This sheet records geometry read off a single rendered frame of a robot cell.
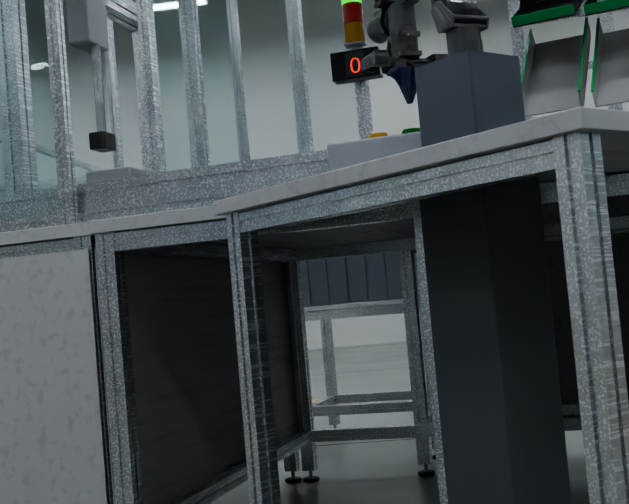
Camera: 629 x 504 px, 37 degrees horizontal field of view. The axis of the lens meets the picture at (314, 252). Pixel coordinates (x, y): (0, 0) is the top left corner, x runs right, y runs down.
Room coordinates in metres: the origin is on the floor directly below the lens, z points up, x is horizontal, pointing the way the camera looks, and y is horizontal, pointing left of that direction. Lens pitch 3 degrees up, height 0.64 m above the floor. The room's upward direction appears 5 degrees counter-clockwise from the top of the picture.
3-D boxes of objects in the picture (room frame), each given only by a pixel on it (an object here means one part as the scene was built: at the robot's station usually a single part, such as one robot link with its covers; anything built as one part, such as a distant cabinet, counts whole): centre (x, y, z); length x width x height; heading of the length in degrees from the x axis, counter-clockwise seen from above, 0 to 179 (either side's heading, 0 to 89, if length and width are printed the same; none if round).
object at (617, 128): (1.77, -0.36, 0.84); 0.90 x 0.70 x 0.03; 38
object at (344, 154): (1.93, -0.16, 0.93); 0.21 x 0.07 x 0.06; 74
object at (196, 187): (2.05, 0.01, 0.91); 0.89 x 0.06 x 0.11; 74
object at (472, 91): (1.74, -0.32, 0.96); 0.14 x 0.14 x 0.20; 38
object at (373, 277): (4.26, -0.27, 0.73); 0.62 x 0.42 x 0.23; 74
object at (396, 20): (1.93, -0.23, 1.22); 0.09 x 0.06 x 0.07; 25
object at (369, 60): (1.93, -0.23, 1.14); 0.19 x 0.06 x 0.08; 113
